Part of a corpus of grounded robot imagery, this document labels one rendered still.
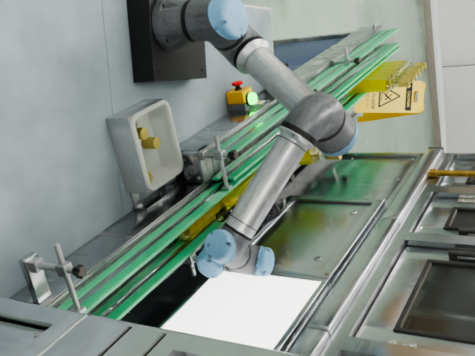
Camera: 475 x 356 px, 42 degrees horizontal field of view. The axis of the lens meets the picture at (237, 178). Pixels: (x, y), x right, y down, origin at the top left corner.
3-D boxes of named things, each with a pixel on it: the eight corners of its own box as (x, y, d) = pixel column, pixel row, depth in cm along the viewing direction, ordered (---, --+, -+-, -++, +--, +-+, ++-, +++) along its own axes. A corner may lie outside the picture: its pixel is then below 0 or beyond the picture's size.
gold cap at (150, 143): (140, 139, 177) (152, 139, 175) (147, 135, 180) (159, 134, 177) (143, 150, 178) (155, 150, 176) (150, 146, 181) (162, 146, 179)
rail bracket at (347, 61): (329, 66, 264) (358, 64, 257) (326, 49, 262) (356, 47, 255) (332, 64, 267) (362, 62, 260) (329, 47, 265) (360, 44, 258)
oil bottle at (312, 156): (262, 164, 216) (319, 165, 205) (260, 149, 214) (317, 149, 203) (270, 158, 221) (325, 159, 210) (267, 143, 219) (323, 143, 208)
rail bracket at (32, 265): (18, 307, 140) (90, 322, 128) (-7, 242, 134) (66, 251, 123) (33, 296, 144) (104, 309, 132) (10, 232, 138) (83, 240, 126)
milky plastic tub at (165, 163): (126, 193, 175) (150, 194, 171) (106, 118, 167) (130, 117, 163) (162, 169, 189) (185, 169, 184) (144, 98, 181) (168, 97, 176)
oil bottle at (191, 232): (210, 209, 189) (170, 244, 172) (206, 193, 187) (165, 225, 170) (225, 210, 186) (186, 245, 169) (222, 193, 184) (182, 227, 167)
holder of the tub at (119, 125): (131, 209, 177) (152, 210, 173) (105, 119, 168) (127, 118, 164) (165, 185, 191) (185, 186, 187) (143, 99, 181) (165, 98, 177)
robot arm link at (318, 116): (338, 87, 140) (224, 271, 138) (353, 106, 149) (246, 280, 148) (298, 69, 146) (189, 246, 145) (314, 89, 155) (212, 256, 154)
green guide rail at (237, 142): (207, 158, 186) (229, 158, 182) (206, 155, 185) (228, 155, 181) (383, 31, 322) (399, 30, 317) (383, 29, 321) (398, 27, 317)
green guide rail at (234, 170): (212, 180, 188) (234, 181, 184) (211, 177, 188) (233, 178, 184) (384, 45, 324) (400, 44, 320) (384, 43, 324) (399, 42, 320)
